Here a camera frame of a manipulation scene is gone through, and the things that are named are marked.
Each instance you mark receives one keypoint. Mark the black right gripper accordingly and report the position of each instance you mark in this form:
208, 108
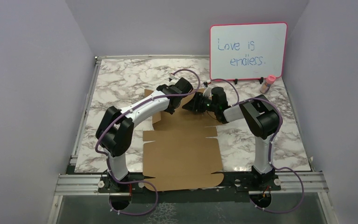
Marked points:
195, 104

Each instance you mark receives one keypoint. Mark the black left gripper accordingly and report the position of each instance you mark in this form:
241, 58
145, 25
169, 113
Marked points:
169, 110

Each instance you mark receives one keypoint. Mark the brown cardboard box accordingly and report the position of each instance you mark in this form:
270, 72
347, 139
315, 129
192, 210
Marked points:
182, 151

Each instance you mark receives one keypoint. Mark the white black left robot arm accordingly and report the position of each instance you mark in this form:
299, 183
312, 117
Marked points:
115, 132

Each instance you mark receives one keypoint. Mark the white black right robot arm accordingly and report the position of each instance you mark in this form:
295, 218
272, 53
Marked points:
262, 118

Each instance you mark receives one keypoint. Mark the pink framed whiteboard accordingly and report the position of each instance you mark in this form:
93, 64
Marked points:
247, 51

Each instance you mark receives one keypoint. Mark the pink lidded marker jar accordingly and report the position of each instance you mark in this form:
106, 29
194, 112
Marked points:
268, 82

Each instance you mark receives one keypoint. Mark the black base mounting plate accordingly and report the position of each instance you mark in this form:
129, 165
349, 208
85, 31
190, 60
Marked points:
137, 188

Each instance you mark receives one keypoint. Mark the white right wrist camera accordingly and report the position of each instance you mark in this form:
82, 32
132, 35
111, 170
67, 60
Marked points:
207, 92

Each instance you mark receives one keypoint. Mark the aluminium front frame rail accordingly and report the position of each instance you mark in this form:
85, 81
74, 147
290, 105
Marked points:
303, 199

